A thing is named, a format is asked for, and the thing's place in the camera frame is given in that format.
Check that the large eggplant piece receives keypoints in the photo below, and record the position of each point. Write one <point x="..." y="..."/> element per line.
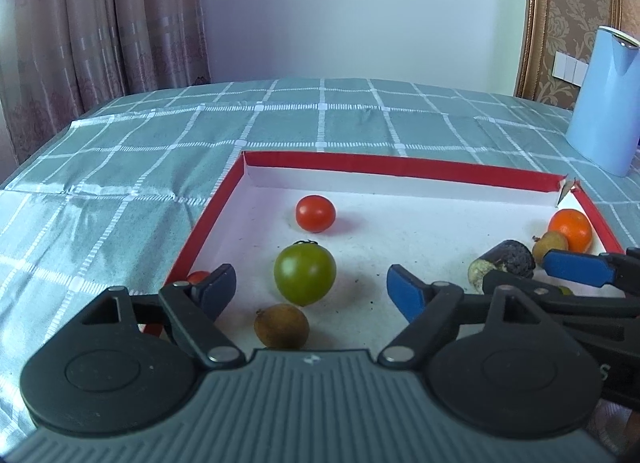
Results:
<point x="510" y="255"/>

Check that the red cardboard box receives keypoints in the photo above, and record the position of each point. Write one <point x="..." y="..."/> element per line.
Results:
<point x="400" y="238"/>

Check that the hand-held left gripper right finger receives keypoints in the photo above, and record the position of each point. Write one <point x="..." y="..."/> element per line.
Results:
<point x="405" y="293"/>

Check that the orange mandarin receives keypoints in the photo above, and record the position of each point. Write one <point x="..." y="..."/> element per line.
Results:
<point x="572" y="228"/>

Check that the green checked tablecloth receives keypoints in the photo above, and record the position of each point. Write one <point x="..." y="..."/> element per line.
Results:
<point x="125" y="168"/>

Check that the light blue kettle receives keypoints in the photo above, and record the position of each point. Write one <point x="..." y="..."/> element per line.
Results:
<point x="607" y="103"/>

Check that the brown longan fruit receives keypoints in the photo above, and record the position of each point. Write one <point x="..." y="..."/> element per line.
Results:
<point x="549" y="243"/>
<point x="281" y="327"/>

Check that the white wall switch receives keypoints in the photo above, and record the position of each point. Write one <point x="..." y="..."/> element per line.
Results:
<point x="570" y="68"/>

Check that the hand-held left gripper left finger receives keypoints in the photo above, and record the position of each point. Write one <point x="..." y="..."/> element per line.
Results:
<point x="220" y="287"/>

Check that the green tomato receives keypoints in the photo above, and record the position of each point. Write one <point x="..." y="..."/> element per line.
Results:
<point x="305" y="273"/>

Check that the pink patterned curtain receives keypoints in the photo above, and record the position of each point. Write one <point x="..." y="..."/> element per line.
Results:
<point x="100" y="43"/>

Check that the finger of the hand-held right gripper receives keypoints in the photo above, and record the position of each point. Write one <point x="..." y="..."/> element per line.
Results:
<point x="580" y="268"/>
<point x="525" y="285"/>

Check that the wide gilded wall moulding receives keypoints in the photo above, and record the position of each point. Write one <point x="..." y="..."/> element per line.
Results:
<point x="535" y="18"/>

